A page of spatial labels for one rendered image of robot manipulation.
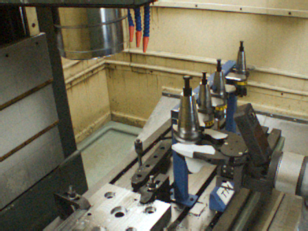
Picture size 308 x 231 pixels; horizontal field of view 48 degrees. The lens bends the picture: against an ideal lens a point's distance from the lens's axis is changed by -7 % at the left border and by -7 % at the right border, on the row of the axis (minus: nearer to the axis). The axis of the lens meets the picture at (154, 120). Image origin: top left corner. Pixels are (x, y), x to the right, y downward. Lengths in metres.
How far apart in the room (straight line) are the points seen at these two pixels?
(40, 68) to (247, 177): 0.82
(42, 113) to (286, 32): 1.07
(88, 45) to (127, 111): 1.53
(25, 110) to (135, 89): 0.99
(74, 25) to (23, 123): 0.62
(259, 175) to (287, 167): 0.07
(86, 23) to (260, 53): 1.14
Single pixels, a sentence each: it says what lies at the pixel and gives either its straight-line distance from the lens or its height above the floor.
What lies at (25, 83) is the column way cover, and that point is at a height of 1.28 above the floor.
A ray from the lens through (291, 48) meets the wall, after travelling 1.69.
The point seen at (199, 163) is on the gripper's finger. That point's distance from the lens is 0.72.
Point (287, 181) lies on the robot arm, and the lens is 0.67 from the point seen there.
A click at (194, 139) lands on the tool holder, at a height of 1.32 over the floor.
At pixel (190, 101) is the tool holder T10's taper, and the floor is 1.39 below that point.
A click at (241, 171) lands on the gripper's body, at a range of 0.69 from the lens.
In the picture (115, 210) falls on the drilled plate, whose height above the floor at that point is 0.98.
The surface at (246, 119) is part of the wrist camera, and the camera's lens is 0.65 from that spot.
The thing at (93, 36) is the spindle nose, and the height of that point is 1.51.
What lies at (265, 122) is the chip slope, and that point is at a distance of 1.81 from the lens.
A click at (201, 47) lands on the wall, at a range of 1.83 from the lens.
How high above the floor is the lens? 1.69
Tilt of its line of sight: 28 degrees down
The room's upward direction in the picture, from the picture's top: 4 degrees counter-clockwise
